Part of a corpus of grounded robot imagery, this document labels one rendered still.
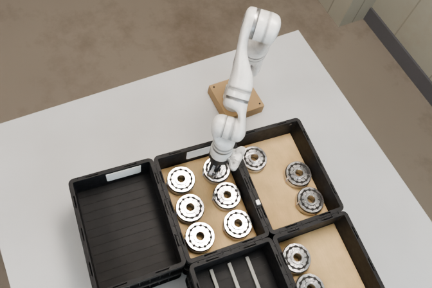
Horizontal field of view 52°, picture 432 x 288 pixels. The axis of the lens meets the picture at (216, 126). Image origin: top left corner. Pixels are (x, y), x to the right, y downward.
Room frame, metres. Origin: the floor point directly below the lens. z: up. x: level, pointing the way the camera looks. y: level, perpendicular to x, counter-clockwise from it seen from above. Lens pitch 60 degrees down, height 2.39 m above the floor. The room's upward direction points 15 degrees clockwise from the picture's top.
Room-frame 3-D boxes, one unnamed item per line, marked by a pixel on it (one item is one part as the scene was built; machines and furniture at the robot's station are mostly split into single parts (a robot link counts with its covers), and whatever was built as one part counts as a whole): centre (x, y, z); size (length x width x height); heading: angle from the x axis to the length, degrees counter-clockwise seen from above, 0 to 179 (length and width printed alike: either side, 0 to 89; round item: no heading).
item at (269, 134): (0.73, -0.29, 0.87); 0.40 x 0.30 x 0.11; 34
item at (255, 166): (0.78, -0.18, 0.86); 0.10 x 0.10 x 0.01
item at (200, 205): (0.52, 0.01, 0.86); 0.10 x 0.10 x 0.01
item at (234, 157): (0.66, -0.06, 1.11); 0.11 x 0.09 x 0.06; 78
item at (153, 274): (0.40, 0.21, 0.92); 0.40 x 0.30 x 0.02; 34
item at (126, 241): (0.40, 0.21, 0.87); 0.40 x 0.30 x 0.11; 34
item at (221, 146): (0.66, -0.03, 1.20); 0.09 x 0.07 x 0.15; 89
